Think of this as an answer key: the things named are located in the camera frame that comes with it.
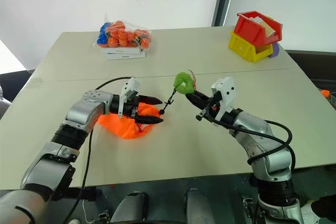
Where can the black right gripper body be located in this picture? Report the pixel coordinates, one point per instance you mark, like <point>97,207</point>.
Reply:
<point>211,108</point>

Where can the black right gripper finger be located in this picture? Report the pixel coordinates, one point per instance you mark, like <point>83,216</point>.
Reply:
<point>202,95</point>
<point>195,101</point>

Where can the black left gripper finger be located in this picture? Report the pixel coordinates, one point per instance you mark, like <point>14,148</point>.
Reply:
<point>149,120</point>
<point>151,100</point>

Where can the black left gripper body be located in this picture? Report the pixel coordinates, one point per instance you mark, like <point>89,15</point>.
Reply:
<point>130,108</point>

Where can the orange fabric pouch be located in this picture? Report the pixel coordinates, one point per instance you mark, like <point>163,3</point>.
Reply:
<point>126,127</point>

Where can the green fuzzy pouch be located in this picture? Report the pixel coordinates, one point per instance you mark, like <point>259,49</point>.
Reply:
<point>185,82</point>

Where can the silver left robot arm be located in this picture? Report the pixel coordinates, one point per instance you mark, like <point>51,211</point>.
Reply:
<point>78,111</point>

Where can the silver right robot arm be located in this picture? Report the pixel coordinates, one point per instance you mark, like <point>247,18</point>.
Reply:
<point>265,140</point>

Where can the white flat box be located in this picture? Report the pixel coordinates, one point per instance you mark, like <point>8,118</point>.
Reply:
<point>124,56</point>
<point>120,50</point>

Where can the yellow plastic bin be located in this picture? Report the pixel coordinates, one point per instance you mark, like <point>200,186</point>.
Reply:
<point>244,48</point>

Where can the clear bag of orange fruits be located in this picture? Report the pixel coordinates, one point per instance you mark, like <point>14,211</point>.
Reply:
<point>126,36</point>

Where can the blue item in bag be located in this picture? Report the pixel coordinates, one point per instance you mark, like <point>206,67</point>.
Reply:
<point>103,33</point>

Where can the red plastic bin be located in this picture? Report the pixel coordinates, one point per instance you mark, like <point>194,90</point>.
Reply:
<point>252,30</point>

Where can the purple round object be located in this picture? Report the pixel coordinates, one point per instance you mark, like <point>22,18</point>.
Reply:
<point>275,50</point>

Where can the dark rounded grey shape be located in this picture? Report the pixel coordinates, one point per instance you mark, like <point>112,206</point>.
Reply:
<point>198,205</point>
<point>130,207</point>

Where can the beige cards in bin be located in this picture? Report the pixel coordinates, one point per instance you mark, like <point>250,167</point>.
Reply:
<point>265,26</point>

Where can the small orange object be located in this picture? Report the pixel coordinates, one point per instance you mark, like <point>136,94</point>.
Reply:
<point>325,93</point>

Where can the black object with yellow edge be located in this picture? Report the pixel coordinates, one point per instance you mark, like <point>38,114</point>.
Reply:
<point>324,207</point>

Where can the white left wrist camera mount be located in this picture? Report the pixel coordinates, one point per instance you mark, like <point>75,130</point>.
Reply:
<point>129,89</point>

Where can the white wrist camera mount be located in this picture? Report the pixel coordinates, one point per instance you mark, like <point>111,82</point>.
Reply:
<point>227,90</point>
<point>129,89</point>

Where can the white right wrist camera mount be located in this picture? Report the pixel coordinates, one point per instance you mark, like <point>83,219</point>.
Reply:
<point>227,90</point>

